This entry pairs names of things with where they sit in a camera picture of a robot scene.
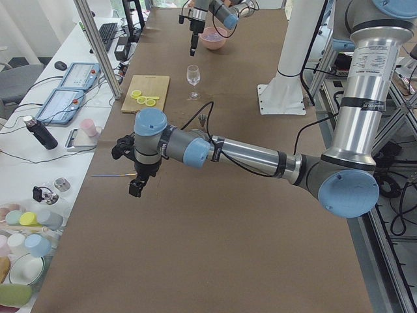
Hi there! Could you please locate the lemon slice far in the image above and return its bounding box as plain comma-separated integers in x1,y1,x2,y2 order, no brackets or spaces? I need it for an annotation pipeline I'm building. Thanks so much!
130,89,142,99

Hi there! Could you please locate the black water bottle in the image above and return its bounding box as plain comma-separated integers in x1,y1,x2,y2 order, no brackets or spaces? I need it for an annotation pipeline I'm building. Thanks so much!
23,115,58,150

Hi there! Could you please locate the bamboo cutting board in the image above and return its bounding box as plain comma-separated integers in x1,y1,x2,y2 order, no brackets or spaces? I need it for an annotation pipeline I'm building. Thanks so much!
121,75,170,113

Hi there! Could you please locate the lemon slice near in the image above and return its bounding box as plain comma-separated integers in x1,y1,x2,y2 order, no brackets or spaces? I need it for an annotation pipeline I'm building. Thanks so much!
145,99,156,107

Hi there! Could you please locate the black small device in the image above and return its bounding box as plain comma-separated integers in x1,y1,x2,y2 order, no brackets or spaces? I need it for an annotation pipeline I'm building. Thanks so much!
33,186,44,202

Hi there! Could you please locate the teach pendant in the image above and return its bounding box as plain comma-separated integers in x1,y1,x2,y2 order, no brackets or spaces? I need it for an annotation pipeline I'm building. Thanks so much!
35,88,85,126
59,63,100,91

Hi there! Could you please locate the teach pendant near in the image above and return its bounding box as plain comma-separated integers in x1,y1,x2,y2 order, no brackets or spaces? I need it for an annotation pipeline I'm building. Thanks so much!
35,88,85,126

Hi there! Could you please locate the white kitchen scale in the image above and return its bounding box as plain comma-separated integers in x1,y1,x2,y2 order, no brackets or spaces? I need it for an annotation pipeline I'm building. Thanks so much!
65,127,102,152

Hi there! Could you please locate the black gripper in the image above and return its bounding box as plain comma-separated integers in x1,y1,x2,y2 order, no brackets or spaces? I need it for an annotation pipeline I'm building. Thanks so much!
111,133,136,161
190,18,205,56

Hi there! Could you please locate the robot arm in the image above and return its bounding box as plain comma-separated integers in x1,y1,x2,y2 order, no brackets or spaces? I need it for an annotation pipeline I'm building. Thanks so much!
111,1,416,218
179,0,259,56

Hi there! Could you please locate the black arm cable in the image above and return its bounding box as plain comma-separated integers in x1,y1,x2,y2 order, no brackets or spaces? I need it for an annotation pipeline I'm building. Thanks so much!
180,100,339,179

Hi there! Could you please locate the lemon slice middle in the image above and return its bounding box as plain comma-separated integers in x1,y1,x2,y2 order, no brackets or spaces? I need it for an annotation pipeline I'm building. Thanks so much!
136,96,147,104

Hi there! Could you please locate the steel double jigger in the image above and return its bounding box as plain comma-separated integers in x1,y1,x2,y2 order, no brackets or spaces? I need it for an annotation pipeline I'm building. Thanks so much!
197,113,208,132

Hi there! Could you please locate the grey office chair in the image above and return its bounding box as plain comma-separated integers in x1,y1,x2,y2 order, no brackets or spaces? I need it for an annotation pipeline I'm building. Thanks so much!
1,63,45,109

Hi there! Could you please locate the pink plastic cup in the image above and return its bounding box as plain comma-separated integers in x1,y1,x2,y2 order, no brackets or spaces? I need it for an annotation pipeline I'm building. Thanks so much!
79,119,98,137

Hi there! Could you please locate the yellow plastic cup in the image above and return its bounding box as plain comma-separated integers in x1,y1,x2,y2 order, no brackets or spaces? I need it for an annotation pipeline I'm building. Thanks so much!
19,212,39,227

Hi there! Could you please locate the pink bowl of ice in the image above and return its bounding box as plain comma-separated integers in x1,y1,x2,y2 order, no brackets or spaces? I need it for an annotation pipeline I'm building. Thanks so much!
199,26,228,50

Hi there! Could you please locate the white plastic cup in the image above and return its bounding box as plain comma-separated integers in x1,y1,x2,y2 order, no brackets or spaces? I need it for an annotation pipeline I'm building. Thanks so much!
7,233,28,256

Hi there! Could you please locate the light blue plastic cup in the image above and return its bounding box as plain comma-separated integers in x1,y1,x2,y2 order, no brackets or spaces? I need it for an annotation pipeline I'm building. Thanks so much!
24,234,51,258

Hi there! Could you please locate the green plastic bowl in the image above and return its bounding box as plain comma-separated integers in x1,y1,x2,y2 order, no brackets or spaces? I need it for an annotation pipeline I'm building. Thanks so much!
1,284,33,308

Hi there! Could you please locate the black computer mouse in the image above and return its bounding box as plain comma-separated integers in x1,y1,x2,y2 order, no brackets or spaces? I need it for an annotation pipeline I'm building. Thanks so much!
54,61,68,71

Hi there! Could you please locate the black keyboard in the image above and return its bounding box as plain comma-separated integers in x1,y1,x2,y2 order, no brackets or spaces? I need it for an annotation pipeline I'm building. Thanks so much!
98,22,118,52

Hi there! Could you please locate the grey plastic cup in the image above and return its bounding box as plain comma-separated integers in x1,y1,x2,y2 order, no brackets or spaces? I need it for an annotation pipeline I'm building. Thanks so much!
36,209,64,231

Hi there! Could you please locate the clear wine glass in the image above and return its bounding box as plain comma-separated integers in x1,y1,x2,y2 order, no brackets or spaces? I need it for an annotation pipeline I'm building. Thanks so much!
186,65,201,100

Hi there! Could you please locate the teach pendant far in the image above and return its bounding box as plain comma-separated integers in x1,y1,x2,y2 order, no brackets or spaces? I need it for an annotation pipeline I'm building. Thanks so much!
59,63,100,91

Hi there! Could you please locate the glass oil dispenser bottle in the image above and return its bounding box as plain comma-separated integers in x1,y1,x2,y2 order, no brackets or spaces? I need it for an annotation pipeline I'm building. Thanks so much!
38,186,59,205

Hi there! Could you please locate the lemon slice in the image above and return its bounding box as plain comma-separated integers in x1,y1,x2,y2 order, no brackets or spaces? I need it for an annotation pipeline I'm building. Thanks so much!
136,96,147,104
145,99,156,107
130,89,142,99

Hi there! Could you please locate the white green-rimmed plate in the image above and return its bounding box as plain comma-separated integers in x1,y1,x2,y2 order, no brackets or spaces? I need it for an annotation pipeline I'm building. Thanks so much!
9,254,45,285

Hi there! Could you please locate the aluminium frame post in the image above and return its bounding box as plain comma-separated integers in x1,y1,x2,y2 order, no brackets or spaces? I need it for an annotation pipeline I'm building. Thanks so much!
74,0,122,100

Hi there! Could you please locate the black power adapter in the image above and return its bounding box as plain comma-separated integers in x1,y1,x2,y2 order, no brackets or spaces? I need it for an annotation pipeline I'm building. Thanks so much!
114,37,131,61

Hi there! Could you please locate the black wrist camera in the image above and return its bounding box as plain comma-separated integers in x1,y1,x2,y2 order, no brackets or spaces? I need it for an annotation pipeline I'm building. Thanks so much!
128,178,147,198

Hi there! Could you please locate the mint green plastic cup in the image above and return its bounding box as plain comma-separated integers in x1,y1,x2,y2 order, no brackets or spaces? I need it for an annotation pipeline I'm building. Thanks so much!
5,210,23,226

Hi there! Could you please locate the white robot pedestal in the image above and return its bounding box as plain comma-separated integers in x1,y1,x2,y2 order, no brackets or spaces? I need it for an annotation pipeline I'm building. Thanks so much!
257,0,327,115

